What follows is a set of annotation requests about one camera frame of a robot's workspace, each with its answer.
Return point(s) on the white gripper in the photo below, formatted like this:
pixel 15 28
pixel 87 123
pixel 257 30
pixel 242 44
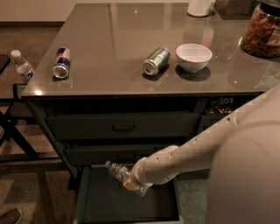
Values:
pixel 139 176

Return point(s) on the clear plastic water bottle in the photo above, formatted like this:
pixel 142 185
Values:
pixel 121 173

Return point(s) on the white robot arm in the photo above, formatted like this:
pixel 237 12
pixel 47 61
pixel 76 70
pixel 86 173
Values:
pixel 242 152

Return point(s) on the open bottom left drawer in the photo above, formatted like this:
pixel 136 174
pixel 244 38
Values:
pixel 103 200

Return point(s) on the middle left drawer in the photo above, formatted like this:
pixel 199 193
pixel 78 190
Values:
pixel 99 155

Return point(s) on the top left drawer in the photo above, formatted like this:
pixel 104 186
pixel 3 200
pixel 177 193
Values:
pixel 122 125

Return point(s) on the dark grey cabinet counter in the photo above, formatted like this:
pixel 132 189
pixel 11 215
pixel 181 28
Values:
pixel 108 44

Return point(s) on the snack bag in drawer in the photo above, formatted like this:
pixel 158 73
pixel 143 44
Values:
pixel 226 105

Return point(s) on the water bottle on side table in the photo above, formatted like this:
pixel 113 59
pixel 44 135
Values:
pixel 23 67

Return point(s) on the dark shoe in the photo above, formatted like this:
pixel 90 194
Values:
pixel 13 216

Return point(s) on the green silver soda can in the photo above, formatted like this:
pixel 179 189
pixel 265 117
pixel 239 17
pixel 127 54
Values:
pixel 157 60

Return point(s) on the blue silver energy drink can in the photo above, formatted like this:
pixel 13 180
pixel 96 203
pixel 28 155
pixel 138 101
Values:
pixel 62 63

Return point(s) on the white ceramic bowl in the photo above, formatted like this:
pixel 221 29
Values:
pixel 193 57

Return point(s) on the black side table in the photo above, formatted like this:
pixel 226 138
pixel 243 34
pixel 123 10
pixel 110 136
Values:
pixel 16 110

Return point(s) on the white paper towel roll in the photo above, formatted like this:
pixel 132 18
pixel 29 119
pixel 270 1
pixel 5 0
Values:
pixel 199 8

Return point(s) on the clear snack jar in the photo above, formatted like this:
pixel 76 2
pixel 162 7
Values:
pixel 262 38

